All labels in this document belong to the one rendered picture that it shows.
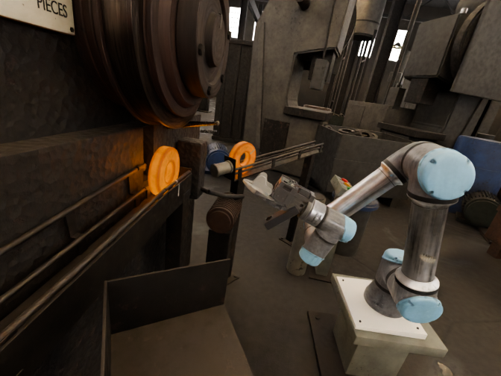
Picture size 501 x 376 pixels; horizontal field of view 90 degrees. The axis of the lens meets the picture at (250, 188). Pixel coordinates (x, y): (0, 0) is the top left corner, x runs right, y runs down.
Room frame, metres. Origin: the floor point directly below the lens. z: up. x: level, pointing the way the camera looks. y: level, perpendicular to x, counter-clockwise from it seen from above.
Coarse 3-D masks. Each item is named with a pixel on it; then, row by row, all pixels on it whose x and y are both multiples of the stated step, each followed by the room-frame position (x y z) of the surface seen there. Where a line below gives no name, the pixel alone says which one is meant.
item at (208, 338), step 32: (128, 288) 0.30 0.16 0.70; (160, 288) 0.33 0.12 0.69; (192, 288) 0.35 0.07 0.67; (224, 288) 0.39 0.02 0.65; (128, 320) 0.30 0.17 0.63; (160, 320) 0.33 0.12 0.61; (192, 320) 0.34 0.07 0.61; (224, 320) 0.35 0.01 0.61; (128, 352) 0.27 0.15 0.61; (160, 352) 0.28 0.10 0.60; (192, 352) 0.29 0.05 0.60; (224, 352) 0.29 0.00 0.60
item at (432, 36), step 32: (480, 0) 3.79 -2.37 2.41; (448, 32) 3.54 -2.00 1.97; (480, 32) 3.22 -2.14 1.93; (416, 64) 3.86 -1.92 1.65; (448, 64) 3.51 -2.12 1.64; (480, 64) 3.27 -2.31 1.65; (416, 96) 3.73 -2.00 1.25; (448, 96) 3.72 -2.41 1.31; (480, 96) 3.32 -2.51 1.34; (384, 128) 3.94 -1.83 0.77; (416, 128) 3.89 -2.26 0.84; (448, 128) 3.61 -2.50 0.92
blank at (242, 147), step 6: (240, 144) 1.14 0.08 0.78; (246, 144) 1.15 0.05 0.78; (234, 150) 1.12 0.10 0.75; (240, 150) 1.13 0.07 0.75; (246, 150) 1.16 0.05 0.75; (252, 150) 1.19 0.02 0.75; (234, 156) 1.10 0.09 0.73; (240, 156) 1.13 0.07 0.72; (246, 156) 1.20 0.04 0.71; (252, 156) 1.20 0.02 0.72; (246, 162) 1.19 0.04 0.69; (252, 162) 1.20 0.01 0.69; (246, 168) 1.17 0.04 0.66
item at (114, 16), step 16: (112, 0) 0.52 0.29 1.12; (128, 0) 0.51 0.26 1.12; (112, 16) 0.52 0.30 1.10; (128, 16) 0.51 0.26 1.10; (112, 32) 0.52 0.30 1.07; (128, 32) 0.51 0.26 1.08; (112, 48) 0.53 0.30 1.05; (128, 48) 0.53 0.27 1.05; (144, 48) 0.55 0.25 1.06; (112, 64) 0.54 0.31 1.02; (128, 64) 0.54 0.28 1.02; (144, 64) 0.55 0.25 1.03; (128, 80) 0.55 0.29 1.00; (144, 80) 0.55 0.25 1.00; (128, 96) 0.58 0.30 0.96; (144, 96) 0.56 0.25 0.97; (144, 112) 0.62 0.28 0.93; (160, 112) 0.62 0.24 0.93
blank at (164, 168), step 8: (160, 152) 0.71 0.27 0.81; (168, 152) 0.73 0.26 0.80; (176, 152) 0.78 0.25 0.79; (152, 160) 0.68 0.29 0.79; (160, 160) 0.68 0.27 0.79; (168, 160) 0.73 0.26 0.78; (176, 160) 0.79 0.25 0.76; (152, 168) 0.67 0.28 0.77; (160, 168) 0.68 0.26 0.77; (168, 168) 0.78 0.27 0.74; (176, 168) 0.79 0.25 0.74; (152, 176) 0.67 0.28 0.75; (160, 176) 0.68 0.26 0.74; (168, 176) 0.77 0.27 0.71; (176, 176) 0.79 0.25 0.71; (152, 184) 0.67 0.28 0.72; (160, 184) 0.68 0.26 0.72; (152, 192) 0.69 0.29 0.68
